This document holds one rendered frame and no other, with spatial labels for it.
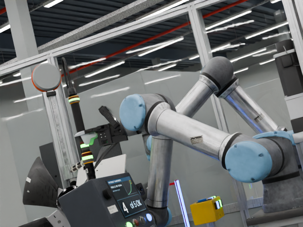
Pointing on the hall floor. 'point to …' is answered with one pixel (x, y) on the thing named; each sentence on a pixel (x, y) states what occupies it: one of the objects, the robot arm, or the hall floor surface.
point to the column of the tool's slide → (57, 133)
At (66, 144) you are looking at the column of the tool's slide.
